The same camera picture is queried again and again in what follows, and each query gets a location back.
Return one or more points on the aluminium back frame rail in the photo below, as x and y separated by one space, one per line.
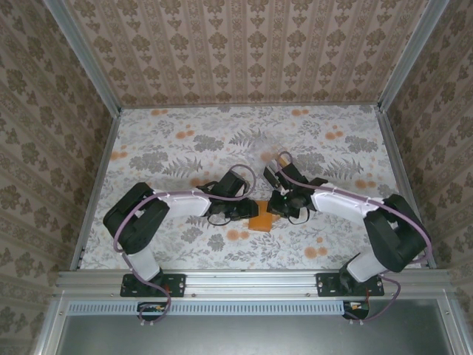
258 106

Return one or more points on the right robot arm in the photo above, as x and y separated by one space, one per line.
340 203

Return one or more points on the floral patterned tablecloth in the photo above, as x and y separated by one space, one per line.
166 148

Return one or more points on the aluminium front frame rail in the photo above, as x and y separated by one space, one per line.
251 283

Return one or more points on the aluminium upright frame post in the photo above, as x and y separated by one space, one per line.
85 55
411 55

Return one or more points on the yellow card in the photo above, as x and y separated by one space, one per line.
284 159

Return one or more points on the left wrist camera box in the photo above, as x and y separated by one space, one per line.
233 184

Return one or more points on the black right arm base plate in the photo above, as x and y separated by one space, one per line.
325 284

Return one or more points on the aluminium side frame rail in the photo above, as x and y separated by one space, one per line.
392 148
107 148

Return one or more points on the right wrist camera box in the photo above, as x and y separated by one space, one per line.
293 174

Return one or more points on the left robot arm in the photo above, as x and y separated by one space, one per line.
184 203

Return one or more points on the black card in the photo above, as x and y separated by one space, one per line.
270 178

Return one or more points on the grey metal panel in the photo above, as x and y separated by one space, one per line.
240 336

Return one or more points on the small electronics board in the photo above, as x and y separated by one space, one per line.
356 310
151 310

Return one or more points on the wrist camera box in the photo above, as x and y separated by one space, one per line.
233 184
293 174

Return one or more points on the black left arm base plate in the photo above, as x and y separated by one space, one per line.
177 284

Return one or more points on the orange card case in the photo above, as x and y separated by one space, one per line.
262 222

